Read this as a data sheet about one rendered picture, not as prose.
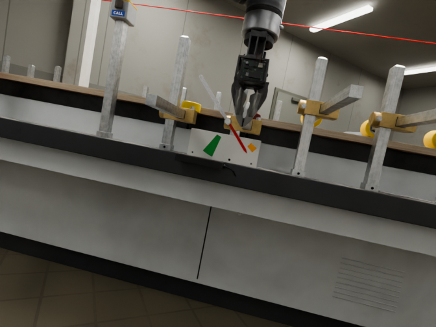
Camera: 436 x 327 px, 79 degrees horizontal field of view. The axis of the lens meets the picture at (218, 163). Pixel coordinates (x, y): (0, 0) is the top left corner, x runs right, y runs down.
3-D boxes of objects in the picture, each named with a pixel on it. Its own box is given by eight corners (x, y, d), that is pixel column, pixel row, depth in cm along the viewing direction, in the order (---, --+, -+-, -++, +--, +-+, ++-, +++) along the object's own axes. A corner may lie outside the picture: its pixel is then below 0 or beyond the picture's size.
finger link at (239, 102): (228, 121, 62) (235, 82, 61) (230, 125, 67) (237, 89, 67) (241, 124, 61) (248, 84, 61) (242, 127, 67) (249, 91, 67)
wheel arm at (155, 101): (155, 109, 70) (158, 93, 69) (143, 107, 70) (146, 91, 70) (193, 124, 113) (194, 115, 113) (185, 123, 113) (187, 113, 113)
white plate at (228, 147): (255, 168, 95) (261, 140, 94) (186, 154, 98) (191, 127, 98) (255, 168, 96) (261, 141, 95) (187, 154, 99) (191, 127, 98)
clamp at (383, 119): (416, 132, 87) (420, 117, 87) (373, 124, 89) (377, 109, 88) (405, 133, 93) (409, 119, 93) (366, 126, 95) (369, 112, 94)
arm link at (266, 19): (244, 26, 69) (282, 31, 67) (241, 45, 69) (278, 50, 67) (243, 6, 60) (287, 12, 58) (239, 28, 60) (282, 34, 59)
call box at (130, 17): (126, 20, 98) (129, -1, 97) (108, 18, 99) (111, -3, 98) (134, 28, 105) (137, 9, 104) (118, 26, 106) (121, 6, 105)
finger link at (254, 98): (241, 124, 61) (248, 84, 61) (242, 127, 67) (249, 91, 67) (254, 126, 61) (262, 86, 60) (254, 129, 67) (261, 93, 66)
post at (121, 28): (106, 137, 103) (124, 19, 99) (94, 135, 103) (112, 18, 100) (112, 138, 107) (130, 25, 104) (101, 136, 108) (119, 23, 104)
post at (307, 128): (299, 192, 94) (328, 56, 91) (289, 190, 95) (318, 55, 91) (297, 191, 98) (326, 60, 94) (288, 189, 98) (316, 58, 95)
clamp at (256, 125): (259, 134, 95) (262, 121, 94) (222, 128, 96) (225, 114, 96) (259, 135, 100) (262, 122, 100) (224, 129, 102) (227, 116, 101)
